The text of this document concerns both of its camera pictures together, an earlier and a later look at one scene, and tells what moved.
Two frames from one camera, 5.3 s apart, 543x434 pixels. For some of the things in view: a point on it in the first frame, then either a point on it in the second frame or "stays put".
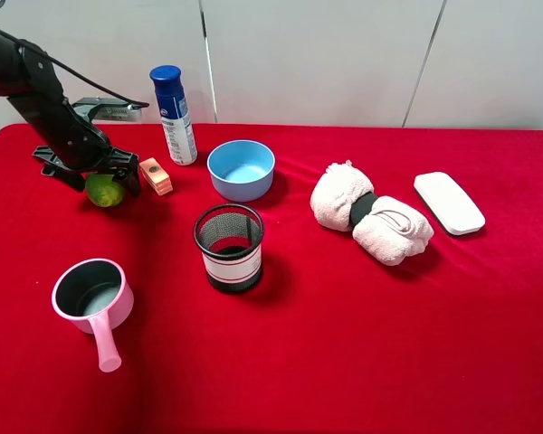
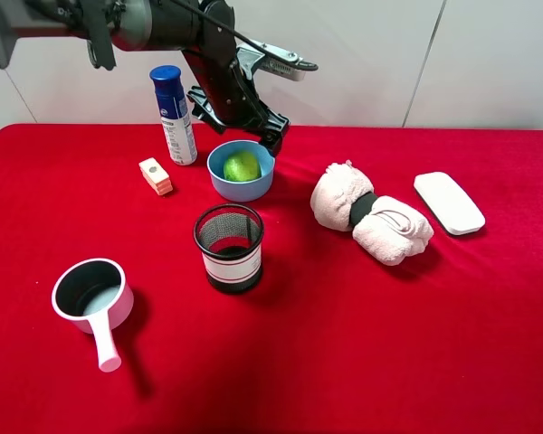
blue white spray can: [176, 114] stays put
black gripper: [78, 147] to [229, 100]
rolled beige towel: [386, 231] stays put
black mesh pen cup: [229, 237] stays put
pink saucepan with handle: [95, 296] stays put
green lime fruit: [103, 191] to [242, 166]
